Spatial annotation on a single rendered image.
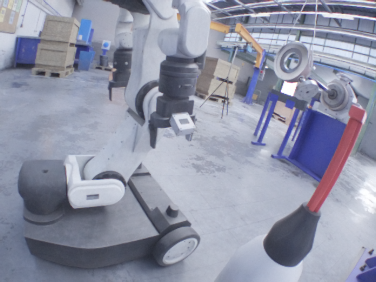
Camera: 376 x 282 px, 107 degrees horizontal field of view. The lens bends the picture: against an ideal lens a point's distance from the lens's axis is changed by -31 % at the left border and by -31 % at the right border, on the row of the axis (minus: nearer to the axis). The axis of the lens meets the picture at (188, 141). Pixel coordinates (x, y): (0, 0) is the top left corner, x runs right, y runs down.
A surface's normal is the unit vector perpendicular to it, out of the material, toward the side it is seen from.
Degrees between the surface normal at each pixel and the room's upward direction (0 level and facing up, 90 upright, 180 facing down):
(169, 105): 90
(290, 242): 64
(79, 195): 90
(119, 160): 90
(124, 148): 90
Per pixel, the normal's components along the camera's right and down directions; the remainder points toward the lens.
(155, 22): 0.56, 0.43
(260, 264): -0.57, -0.59
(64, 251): 0.26, 0.41
